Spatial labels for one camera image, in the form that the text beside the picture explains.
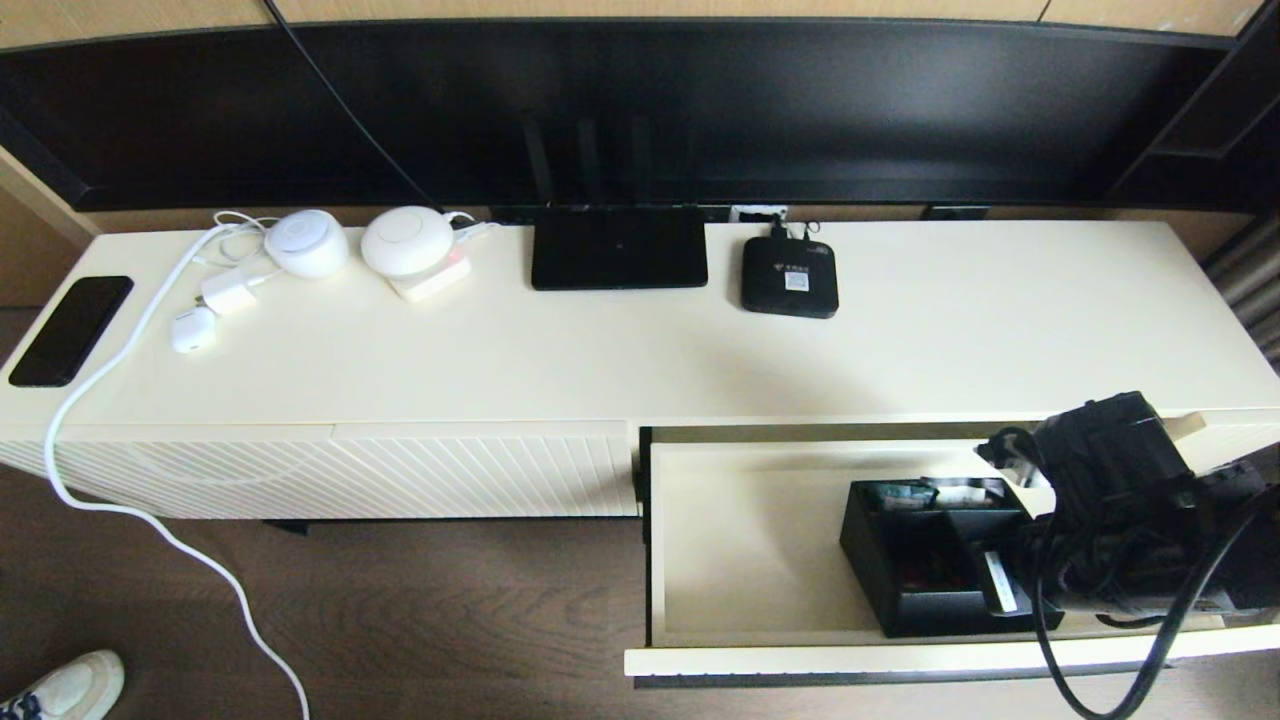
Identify black router with antennas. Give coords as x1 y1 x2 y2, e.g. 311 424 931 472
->
518 114 710 292

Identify green snack packet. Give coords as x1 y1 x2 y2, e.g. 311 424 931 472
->
868 483 939 511

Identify small white dome speaker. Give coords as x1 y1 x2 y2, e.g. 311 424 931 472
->
265 209 351 280

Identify thin white charger cable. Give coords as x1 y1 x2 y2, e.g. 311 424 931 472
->
195 211 281 267

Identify black compartment organizer box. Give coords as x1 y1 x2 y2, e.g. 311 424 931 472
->
838 478 1067 640

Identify white round puck device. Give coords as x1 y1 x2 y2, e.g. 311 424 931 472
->
360 205 456 277

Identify black square set-top box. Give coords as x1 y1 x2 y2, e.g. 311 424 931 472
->
741 236 840 320

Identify cream TV cabinet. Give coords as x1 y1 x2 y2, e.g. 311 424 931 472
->
0 220 1280 536

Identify black flat television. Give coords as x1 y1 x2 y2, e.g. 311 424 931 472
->
0 17 1241 218

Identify black smartphone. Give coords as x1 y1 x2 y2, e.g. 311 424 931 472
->
8 275 135 389

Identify cream drawer with black handle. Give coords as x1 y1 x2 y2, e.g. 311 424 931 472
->
622 418 1280 691

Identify grey curtain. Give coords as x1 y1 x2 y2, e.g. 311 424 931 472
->
1205 215 1280 366

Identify thin black hanging cable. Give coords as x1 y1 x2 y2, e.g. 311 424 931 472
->
262 0 441 209

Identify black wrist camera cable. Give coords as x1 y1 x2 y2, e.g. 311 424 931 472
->
1033 490 1280 720

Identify cream square socket block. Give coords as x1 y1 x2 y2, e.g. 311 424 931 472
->
385 254 472 303

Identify black wall shelf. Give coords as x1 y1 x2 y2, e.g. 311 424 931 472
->
1105 0 1280 211

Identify thick white power cable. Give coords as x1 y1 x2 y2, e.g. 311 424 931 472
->
43 224 313 720

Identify white earbuds case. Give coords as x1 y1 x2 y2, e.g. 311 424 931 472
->
170 307 217 355

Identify white charger adapter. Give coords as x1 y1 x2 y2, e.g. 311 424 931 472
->
199 266 275 320

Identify white sneaker with dark laces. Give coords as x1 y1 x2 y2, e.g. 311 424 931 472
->
0 650 126 720

